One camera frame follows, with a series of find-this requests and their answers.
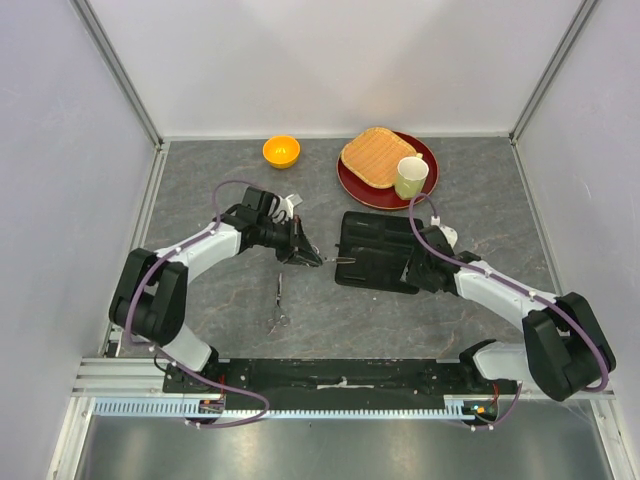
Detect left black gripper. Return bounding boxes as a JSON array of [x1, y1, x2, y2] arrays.
[[257, 216, 322, 268]]

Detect silver scissors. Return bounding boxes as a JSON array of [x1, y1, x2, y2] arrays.
[[267, 273, 290, 335], [323, 256, 356, 265]]

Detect black zip tool case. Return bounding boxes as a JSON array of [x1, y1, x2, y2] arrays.
[[334, 211, 419, 295]]

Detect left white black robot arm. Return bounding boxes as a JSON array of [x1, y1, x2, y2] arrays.
[[108, 185, 323, 393]]

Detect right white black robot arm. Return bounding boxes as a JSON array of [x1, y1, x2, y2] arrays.
[[403, 226, 616, 402]]

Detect red round tray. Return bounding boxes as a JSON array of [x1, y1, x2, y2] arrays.
[[336, 131, 439, 211]]

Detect pale green cup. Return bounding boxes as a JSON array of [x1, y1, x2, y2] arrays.
[[394, 156, 430, 200]]

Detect orange bowl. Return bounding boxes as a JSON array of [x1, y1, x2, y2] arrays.
[[262, 135, 301, 169]]

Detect woven bamboo basket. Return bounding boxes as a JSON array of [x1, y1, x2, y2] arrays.
[[340, 127, 417, 189]]

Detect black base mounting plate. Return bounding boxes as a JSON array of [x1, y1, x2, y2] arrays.
[[162, 357, 520, 399]]

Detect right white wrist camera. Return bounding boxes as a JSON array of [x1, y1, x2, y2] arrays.
[[430, 216, 458, 248]]

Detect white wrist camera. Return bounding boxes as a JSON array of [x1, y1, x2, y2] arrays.
[[430, 216, 458, 248], [271, 193, 303, 222]]

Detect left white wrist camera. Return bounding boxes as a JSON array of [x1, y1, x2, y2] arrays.
[[271, 193, 303, 222]]

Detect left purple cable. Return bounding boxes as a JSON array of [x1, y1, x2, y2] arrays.
[[123, 180, 272, 429]]

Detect light blue cable duct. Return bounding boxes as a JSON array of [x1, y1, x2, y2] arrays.
[[93, 397, 476, 420]]

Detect aluminium front frame rail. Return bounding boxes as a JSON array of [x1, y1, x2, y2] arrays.
[[69, 356, 617, 399]]

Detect right aluminium corner post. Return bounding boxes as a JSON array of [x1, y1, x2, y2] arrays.
[[509, 0, 600, 145]]

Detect aluminium corner post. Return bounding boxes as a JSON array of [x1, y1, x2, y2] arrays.
[[509, 0, 600, 145], [70, 0, 163, 148]]

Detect left aluminium corner post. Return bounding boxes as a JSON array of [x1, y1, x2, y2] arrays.
[[70, 0, 163, 148]]

